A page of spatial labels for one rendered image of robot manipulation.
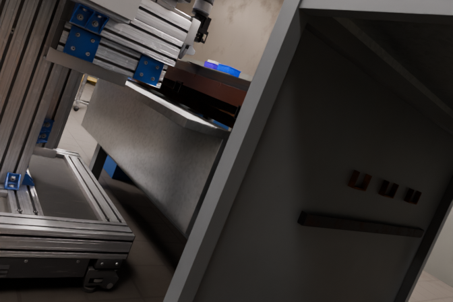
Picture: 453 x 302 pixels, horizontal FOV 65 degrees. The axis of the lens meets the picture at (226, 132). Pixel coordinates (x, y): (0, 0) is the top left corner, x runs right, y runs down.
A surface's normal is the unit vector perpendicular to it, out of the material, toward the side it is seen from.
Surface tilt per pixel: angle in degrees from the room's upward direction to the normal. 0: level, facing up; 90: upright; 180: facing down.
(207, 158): 90
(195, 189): 90
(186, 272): 90
